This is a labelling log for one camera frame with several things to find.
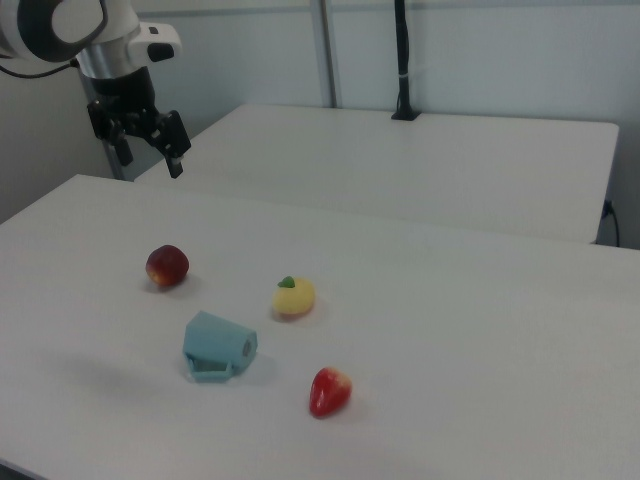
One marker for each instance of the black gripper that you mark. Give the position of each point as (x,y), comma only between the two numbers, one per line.
(122,92)

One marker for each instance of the light blue mug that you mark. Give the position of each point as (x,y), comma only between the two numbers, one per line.
(215,340)

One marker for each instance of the dark red apple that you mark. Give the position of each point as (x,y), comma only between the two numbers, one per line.
(167,265)

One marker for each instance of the yellow toy fruit green leaf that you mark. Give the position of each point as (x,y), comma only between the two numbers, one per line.
(295,300)

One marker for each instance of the small red yellow apple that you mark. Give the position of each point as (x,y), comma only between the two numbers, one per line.
(327,392)

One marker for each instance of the grey metal stand post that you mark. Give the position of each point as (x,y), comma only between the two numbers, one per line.
(114,167)

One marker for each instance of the metal wall frame post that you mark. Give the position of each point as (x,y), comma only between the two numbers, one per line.
(330,50)

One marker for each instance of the black camera pole with base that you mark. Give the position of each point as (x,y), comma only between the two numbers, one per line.
(404,60)

